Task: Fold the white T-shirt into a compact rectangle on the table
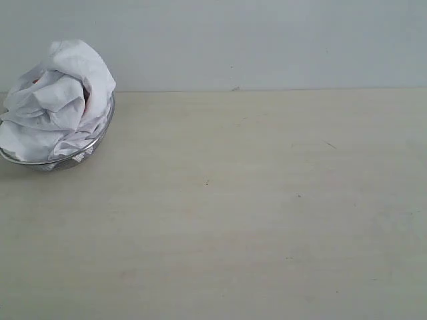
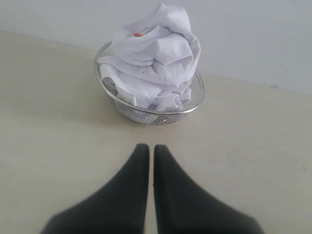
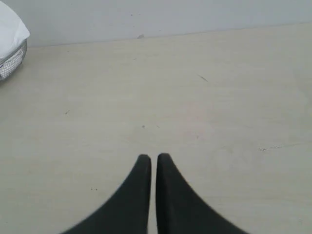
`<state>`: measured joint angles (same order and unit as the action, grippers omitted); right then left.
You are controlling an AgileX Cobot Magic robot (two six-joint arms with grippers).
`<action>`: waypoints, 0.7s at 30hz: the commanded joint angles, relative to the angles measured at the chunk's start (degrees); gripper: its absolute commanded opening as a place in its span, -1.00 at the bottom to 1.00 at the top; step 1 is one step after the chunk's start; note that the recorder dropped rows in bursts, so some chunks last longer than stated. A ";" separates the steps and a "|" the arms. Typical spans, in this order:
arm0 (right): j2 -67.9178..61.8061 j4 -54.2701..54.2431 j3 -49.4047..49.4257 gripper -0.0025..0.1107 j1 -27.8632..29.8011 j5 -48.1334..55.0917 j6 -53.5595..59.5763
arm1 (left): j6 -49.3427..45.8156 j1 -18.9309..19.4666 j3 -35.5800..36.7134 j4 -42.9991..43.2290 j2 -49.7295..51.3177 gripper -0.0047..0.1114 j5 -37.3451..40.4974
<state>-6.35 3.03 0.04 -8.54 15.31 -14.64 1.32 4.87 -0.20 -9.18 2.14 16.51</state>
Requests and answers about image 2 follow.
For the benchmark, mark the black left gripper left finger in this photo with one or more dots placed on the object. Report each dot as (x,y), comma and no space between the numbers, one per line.
(119,207)

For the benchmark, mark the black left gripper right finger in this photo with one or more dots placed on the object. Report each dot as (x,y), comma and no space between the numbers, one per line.
(183,207)

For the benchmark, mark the white t-shirt red lettering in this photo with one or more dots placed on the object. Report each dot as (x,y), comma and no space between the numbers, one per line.
(154,60)

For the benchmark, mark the metal wire mesh basket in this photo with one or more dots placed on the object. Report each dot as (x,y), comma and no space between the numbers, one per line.
(147,116)

